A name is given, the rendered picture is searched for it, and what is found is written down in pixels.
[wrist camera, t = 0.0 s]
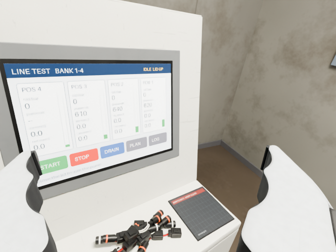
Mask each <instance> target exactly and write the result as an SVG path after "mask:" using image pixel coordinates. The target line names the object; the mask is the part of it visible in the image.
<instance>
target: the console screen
mask: <svg viewBox="0 0 336 252"><path fill-rule="evenodd" d="M179 147H180V50H166V49H146V48H125V47H105V46H84V45H63V44H43V43H22V42H1V41H0V153H1V157H2V160H3V164H4V167H6V166H7V165H8V164H9V163H10V162H11V161H12V160H14V159H15V158H16V157H17V156H18V155H19V154H20V153H22V152H24V151H34V150H36V153H37V156H38V159H39V163H40V167H41V171H42V175H41V176H40V178H39V180H38V183H37V186H38V189H39V191H40V194H41V196H42V199H43V200H45V199H48V198H51V197H54V196H57V195H60V194H64V193H67V192H70V191H73V190H76V189H79V188H82V187H85V186H88V185H91V184H94V183H97V182H100V181H103V180H106V179H109V178H113V177H116V176H119V175H122V174H125V173H128V172H131V171H134V170H137V169H140V168H143V167H146V166H149V165H152V164H155V163H159V162H162V161H165V160H168V159H171V158H174V157H177V156H179Z"/></svg>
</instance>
